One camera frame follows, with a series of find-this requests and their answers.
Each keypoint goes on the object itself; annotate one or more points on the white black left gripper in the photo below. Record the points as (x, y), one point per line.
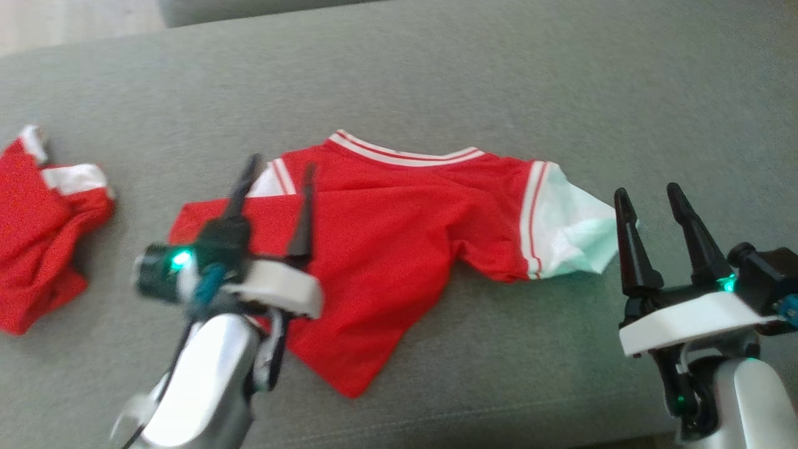
(274, 284)

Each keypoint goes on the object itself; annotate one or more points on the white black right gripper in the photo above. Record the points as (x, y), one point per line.
(692, 321)

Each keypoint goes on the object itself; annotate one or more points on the red shorts with white trim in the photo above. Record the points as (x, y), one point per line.
(37, 237)

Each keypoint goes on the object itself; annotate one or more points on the grey fabric sofa seat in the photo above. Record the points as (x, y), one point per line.
(499, 75)

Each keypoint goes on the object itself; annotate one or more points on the grey fabric sofa chaise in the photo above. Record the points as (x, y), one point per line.
(249, 9)

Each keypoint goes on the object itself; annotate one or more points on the dark left wrist camera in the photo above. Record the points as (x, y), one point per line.
(156, 274)

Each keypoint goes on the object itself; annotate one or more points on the red basketball jersey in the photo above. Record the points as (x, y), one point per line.
(399, 237)

